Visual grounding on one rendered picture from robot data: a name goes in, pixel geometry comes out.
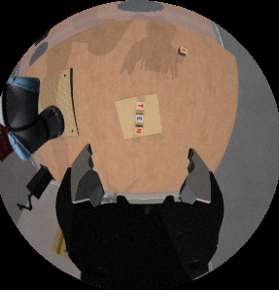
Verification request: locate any tan square mat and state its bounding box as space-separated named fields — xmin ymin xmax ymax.
xmin=115 ymin=93 xmax=162 ymax=139

